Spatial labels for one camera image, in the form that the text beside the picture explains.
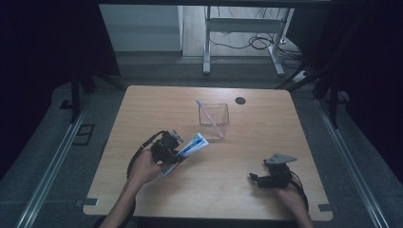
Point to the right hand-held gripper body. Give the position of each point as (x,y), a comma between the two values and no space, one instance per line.
(278,177)

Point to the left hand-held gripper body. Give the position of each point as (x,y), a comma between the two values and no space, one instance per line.
(163,148)

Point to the blue white toothpaste tube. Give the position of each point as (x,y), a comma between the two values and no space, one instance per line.
(193,147)

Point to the pink toothbrush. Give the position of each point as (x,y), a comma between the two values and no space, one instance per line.
(209,117)

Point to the clear plastic cup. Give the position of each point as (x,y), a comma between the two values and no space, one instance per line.
(218,122)

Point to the person's right hand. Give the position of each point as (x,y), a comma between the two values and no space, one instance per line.
(290,196)

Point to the person's left hand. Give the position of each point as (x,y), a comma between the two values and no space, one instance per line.
(144,171)

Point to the grey tape piece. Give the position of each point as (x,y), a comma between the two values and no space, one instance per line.
(87,201)
(325,207)

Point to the black round table grommet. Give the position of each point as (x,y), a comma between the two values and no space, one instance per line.
(240,100)

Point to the black metal stand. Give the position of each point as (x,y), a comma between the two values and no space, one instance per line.
(75,95)
(332,104)

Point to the white power strip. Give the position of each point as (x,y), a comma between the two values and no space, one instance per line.
(301,76)

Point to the dark curtain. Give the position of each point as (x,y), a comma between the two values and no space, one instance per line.
(374,63)
(38,63)

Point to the grey metal floor rail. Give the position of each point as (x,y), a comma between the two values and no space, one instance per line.
(50,177)
(351,164)

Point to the white metal desk frame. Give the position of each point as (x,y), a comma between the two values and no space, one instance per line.
(207,47)

